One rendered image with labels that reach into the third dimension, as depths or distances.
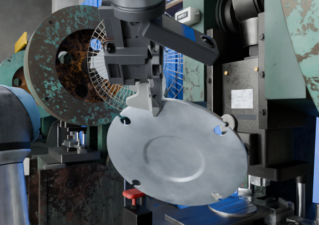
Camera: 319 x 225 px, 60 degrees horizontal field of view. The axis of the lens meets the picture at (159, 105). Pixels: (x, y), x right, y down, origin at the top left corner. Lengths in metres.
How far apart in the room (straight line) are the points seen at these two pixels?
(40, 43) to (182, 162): 1.46
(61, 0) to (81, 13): 4.02
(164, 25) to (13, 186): 0.38
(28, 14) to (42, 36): 5.63
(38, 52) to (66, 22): 0.27
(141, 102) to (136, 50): 0.10
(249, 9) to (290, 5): 0.44
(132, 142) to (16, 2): 7.09
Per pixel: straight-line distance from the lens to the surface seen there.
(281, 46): 0.68
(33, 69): 1.85
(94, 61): 1.61
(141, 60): 0.39
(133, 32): 0.39
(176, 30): 0.39
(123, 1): 0.35
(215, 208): 0.76
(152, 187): 0.65
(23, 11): 7.52
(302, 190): 0.88
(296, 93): 0.65
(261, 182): 0.85
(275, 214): 0.82
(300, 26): 0.39
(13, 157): 0.56
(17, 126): 0.56
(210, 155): 0.54
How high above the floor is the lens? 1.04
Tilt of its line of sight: 1 degrees up
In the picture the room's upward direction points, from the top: straight up
